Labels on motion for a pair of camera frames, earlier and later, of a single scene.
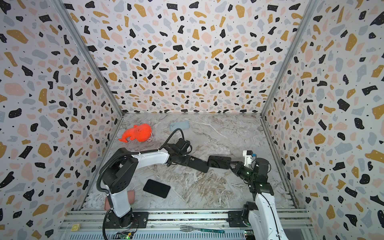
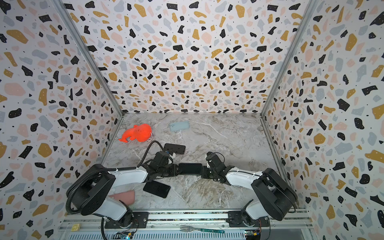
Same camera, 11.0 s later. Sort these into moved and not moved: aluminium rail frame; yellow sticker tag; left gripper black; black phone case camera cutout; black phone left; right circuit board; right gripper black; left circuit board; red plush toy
Moved: left gripper black; right gripper black; black phone case camera cutout
Not moved: aluminium rail frame; red plush toy; black phone left; left circuit board; yellow sticker tag; right circuit board
